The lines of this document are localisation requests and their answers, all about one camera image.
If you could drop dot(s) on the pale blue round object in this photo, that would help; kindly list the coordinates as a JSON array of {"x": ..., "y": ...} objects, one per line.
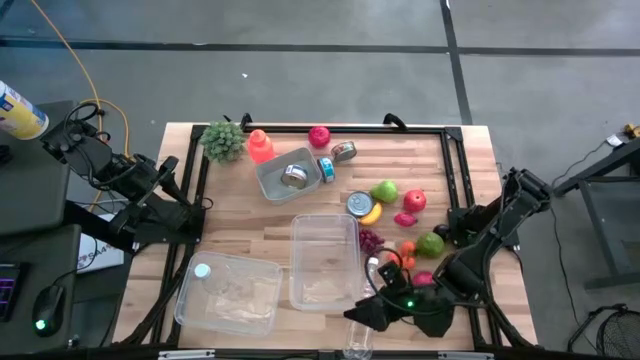
[{"x": 202, "y": 270}]

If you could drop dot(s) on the clear plastic container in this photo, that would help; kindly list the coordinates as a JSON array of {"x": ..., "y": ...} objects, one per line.
[
  {"x": 250, "y": 310},
  {"x": 325, "y": 260}
]

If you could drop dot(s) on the backlit black keyboard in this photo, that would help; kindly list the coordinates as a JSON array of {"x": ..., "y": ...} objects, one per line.
[{"x": 7, "y": 292}]

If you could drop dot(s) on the green pear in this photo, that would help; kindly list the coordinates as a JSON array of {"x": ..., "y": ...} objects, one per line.
[{"x": 384, "y": 192}]

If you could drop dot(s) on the dark green apple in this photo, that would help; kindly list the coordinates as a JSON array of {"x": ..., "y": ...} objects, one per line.
[{"x": 430, "y": 245}]

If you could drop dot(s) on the black side table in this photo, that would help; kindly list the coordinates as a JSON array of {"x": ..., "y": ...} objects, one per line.
[{"x": 615, "y": 225}]

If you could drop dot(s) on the artificial green plant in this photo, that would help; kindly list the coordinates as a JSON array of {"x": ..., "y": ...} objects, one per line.
[{"x": 222, "y": 141}]

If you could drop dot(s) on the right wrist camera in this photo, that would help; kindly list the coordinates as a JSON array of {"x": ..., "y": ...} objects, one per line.
[{"x": 391, "y": 274}]

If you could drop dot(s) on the orange tomato cluster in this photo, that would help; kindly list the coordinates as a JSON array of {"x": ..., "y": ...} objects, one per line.
[{"x": 407, "y": 250}]

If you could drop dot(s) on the blue label tin can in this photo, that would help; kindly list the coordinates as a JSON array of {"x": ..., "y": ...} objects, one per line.
[{"x": 326, "y": 170}]

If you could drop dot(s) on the orange plastic bottle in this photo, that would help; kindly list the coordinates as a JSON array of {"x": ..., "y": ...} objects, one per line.
[{"x": 260, "y": 147}]

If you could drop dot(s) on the white power adapter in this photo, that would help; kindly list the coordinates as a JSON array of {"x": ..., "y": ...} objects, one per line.
[{"x": 614, "y": 140}]

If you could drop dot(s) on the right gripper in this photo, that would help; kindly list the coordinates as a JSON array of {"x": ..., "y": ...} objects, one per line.
[{"x": 425, "y": 305}]

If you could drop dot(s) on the purple grape bunch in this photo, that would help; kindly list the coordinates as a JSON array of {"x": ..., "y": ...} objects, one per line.
[{"x": 371, "y": 241}]

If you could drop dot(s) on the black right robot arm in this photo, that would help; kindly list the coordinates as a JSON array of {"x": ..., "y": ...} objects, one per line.
[{"x": 500, "y": 220}]

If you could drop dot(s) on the pointed magenta fruit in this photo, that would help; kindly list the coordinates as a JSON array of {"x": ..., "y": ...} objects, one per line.
[{"x": 405, "y": 219}]

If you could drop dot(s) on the black desk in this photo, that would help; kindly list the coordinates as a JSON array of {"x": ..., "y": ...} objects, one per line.
[{"x": 30, "y": 190}]

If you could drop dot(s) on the yellow wipes canister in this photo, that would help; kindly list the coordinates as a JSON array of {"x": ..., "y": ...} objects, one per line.
[{"x": 20, "y": 112}]

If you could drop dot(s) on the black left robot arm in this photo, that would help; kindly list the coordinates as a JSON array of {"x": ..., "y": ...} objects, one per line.
[{"x": 90, "y": 157}]

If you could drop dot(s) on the grey plastic bin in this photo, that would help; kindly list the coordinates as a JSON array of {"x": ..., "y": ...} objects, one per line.
[{"x": 272, "y": 192}]

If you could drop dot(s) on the black computer mouse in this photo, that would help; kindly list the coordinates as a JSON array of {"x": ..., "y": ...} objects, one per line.
[{"x": 48, "y": 310}]

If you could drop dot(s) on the silver metal bracket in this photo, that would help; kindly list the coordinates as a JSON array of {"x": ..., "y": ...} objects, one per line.
[
  {"x": 465, "y": 356},
  {"x": 187, "y": 355}
]

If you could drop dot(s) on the white printed sheet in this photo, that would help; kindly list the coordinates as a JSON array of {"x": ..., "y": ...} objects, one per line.
[{"x": 100, "y": 255}]

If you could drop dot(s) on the black keyboard shelf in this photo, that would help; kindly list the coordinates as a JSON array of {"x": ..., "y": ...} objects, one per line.
[{"x": 62, "y": 250}]

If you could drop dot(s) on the small silver tin can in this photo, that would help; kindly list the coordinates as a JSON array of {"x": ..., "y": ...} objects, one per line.
[{"x": 294, "y": 176}]

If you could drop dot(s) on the dark purple plum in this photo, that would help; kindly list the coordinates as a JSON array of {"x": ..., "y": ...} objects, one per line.
[{"x": 440, "y": 231}]

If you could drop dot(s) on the round magenta fruit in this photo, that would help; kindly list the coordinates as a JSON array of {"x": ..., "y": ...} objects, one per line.
[{"x": 422, "y": 279}]

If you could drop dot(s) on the yellow banana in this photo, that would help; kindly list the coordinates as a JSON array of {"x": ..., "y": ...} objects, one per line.
[{"x": 372, "y": 216}]

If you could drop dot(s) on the yellow tool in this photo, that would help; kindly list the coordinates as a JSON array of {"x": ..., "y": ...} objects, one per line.
[{"x": 632, "y": 131}]

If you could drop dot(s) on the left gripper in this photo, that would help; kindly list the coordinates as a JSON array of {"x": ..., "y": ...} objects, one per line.
[{"x": 150, "y": 192}]

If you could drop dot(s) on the black table frame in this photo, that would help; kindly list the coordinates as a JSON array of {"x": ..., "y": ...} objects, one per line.
[{"x": 420, "y": 131}]

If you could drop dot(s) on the green label tin can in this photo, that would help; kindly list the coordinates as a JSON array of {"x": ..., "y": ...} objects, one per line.
[{"x": 344, "y": 151}]

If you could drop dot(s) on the wide silver tin can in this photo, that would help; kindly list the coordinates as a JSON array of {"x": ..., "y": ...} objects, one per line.
[{"x": 360, "y": 203}]

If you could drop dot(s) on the red orange apple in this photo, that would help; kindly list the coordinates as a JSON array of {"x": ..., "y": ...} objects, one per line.
[{"x": 414, "y": 201}]

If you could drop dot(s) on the clear plastic bottle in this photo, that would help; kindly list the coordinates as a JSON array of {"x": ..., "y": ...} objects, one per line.
[{"x": 359, "y": 342}]

